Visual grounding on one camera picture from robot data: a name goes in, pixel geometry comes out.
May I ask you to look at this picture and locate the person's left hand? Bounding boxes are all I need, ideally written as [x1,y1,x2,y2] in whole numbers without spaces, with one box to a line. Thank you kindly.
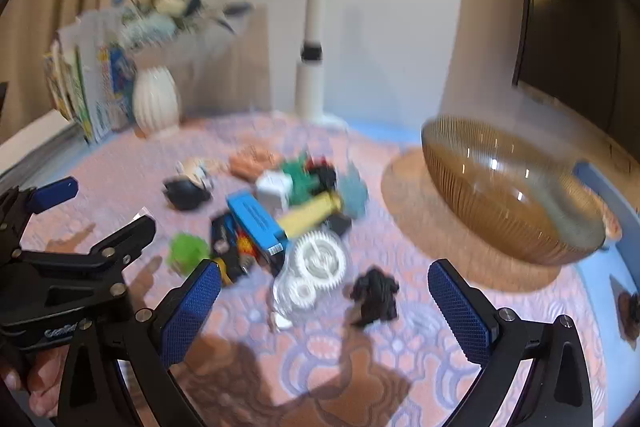
[0,347,68,419]

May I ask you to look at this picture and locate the green fuzzy ball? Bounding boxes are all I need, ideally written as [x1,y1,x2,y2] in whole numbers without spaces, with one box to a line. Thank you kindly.
[167,232,211,273]

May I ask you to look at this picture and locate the peach oval packet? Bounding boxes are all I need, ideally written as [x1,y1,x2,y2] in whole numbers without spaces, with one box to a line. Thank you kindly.
[175,158,221,188]

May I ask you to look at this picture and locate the green plastic toy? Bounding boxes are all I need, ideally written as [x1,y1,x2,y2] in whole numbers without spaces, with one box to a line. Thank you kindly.
[280,154,321,202]

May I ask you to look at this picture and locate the black flat screen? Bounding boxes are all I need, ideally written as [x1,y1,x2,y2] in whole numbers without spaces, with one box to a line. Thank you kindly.
[512,0,640,135]

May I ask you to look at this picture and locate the white charger plug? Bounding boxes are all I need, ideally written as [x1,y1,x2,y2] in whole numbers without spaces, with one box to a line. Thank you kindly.
[255,170,293,210]

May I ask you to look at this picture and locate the pink patterned tablecloth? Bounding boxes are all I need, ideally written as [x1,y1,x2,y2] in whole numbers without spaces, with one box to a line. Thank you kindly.
[0,112,608,427]

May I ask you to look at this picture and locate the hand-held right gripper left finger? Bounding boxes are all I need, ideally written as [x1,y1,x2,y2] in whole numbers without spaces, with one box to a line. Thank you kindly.
[57,259,223,427]

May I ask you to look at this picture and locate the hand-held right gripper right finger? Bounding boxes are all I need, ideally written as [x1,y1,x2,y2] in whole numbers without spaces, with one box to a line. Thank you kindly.
[427,258,596,427]

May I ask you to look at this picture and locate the bright blue box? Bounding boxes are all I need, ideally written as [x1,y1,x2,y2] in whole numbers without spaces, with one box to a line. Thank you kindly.
[226,191,291,258]

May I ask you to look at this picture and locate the printed paper books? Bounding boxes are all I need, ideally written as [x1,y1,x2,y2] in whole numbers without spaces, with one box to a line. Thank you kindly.
[42,14,138,144]

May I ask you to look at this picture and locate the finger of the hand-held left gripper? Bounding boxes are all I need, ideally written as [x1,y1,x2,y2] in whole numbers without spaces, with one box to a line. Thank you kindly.
[0,176,80,253]
[82,214,157,270]

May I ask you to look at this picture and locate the white pole stand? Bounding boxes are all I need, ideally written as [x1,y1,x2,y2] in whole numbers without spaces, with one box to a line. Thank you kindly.
[294,0,351,125]

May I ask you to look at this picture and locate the white ribbed vase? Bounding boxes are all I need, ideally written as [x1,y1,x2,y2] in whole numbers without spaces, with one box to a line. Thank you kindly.
[132,66,181,136]

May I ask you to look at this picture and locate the black rounded toy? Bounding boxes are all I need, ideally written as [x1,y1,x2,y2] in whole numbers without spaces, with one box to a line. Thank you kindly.
[162,177,213,211]

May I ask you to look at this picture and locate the small black block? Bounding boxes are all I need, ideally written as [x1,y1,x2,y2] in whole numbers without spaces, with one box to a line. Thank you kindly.
[325,213,353,235]

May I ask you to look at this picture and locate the amber ribbed glass bowl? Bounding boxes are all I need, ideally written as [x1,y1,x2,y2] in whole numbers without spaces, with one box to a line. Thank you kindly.
[421,116,613,267]

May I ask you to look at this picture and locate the yellow box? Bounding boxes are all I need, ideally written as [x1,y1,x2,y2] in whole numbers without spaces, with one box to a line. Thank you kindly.
[276,192,346,240]

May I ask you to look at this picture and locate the small dark brown object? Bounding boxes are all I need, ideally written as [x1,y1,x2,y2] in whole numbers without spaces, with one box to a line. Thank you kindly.
[610,277,640,338]

